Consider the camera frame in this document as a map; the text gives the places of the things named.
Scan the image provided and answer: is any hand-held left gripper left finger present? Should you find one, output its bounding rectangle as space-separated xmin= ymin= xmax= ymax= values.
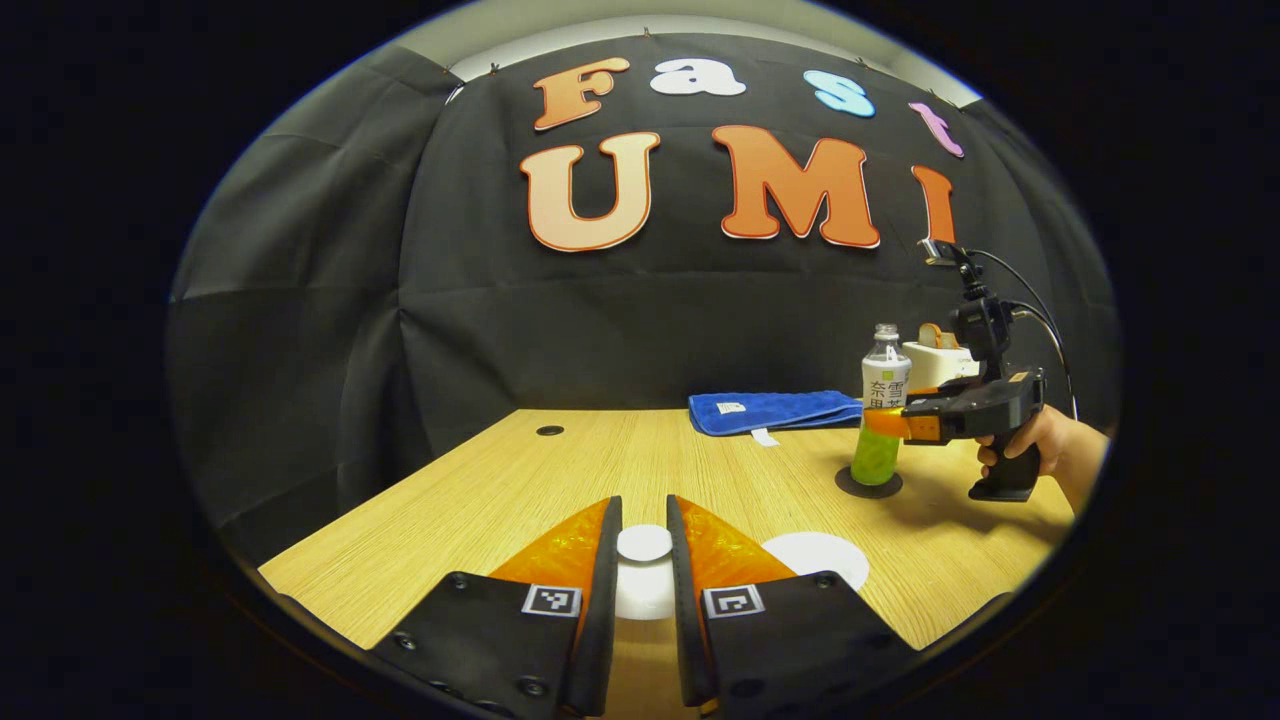
xmin=368 ymin=496 xmax=623 ymax=719

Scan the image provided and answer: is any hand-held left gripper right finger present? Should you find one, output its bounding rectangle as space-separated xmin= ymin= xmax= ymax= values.
xmin=667 ymin=494 xmax=919 ymax=719

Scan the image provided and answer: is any clear water bottle green bottom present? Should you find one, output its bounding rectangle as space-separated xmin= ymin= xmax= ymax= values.
xmin=850 ymin=323 xmax=913 ymax=488

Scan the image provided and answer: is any dark brown round coaster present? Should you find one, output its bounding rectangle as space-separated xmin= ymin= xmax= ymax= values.
xmin=835 ymin=465 xmax=904 ymax=500

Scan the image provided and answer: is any white teacup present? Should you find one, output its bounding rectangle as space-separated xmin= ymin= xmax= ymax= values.
xmin=762 ymin=531 xmax=871 ymax=593

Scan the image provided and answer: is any white toaster box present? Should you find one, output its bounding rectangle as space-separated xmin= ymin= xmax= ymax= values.
xmin=900 ymin=340 xmax=981 ymax=393

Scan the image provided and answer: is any blue folded towel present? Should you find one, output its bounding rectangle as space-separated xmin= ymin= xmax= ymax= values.
xmin=688 ymin=390 xmax=864 ymax=447

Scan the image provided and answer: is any black backdrop cloth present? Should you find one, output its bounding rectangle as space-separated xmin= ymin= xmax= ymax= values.
xmin=165 ymin=35 xmax=1121 ymax=571

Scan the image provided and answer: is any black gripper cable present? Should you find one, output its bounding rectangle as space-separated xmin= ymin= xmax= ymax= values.
xmin=963 ymin=247 xmax=1080 ymax=422

